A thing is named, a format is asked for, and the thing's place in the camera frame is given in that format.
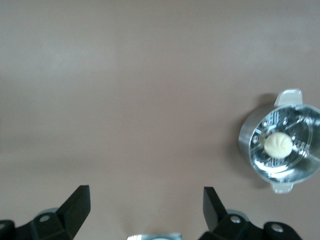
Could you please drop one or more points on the white steamed bun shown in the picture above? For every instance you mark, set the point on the white steamed bun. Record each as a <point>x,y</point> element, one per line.
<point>277,146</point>

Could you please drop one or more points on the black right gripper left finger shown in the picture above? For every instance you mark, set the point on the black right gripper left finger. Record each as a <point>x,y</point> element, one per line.
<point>50,225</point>

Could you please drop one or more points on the steel steamer pot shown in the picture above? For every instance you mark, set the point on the steel steamer pot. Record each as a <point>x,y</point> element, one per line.
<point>300,172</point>

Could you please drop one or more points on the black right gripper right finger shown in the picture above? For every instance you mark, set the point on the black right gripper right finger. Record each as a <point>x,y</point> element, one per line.
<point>237,227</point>

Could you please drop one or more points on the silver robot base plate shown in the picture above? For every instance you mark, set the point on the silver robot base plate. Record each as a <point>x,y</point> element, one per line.
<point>155,237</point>

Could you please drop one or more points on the brown table cover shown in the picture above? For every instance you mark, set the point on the brown table cover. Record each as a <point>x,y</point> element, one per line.
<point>100,75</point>

